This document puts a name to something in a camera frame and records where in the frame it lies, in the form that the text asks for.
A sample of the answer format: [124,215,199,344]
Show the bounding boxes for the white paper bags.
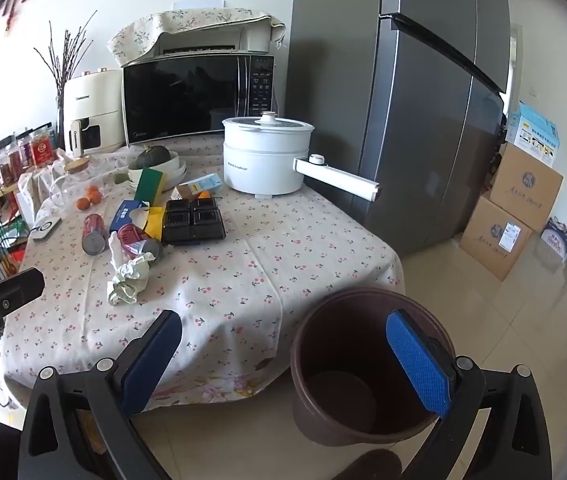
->
[16,170,56,226]

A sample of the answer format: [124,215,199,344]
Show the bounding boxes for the stacked white bowls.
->
[127,151,188,193]

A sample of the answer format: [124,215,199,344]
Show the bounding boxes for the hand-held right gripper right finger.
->
[386,309,554,480]

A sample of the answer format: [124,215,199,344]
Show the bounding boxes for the red soda can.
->
[82,213,110,255]

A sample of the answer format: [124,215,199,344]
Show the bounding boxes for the crushed red can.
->
[117,223,163,261]

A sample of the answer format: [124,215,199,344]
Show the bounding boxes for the brown fuzzy slipper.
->
[331,449,414,480]

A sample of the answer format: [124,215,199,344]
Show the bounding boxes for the cream air fryer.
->
[58,69,125,157]

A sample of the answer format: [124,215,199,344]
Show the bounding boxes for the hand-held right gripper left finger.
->
[19,310,184,480]

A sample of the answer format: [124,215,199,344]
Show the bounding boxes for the white remote device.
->
[30,216,62,242]

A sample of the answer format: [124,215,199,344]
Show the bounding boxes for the light blue carton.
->
[180,174,224,197]

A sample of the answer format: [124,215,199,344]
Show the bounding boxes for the black plastic tray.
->
[162,198,227,246]

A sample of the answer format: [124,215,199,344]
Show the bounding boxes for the blue white printed box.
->
[506,100,561,166]

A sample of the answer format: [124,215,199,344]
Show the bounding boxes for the white appliance under floral cloth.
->
[107,8,288,68]

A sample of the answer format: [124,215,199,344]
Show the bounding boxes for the green yellow sponge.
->
[133,168,165,206]

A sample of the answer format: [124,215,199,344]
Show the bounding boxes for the black microwave oven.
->
[122,52,276,148]

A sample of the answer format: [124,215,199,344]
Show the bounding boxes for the white tissue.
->
[107,232,156,306]

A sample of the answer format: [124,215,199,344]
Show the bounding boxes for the cream countertop appliance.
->
[150,27,270,56]

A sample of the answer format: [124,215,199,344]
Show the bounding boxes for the white electric pot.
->
[222,111,380,203]

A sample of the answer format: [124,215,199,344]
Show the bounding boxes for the blue tissue box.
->
[110,200,151,233]

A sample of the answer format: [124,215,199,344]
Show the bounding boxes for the dried branches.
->
[33,10,99,111]

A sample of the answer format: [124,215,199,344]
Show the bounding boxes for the small purple printed box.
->
[540,217,567,261]

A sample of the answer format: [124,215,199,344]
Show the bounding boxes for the yellow wrapper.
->
[143,205,166,240]

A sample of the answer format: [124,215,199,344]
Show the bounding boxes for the row of red snack jars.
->
[0,127,59,191]

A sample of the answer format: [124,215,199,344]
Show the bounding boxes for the red wall decoration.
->
[0,0,46,33]

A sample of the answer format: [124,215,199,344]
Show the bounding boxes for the cardboard box with label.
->
[459,195,534,282]

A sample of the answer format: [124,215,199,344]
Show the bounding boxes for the green pumpkin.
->
[129,145,171,170]

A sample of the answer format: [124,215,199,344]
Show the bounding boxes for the grey refrigerator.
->
[283,0,511,256]

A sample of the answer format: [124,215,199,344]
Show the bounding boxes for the brown plastic trash bin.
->
[291,288,457,447]

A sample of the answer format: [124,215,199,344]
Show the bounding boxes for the cherry print tablecloth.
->
[0,132,407,413]

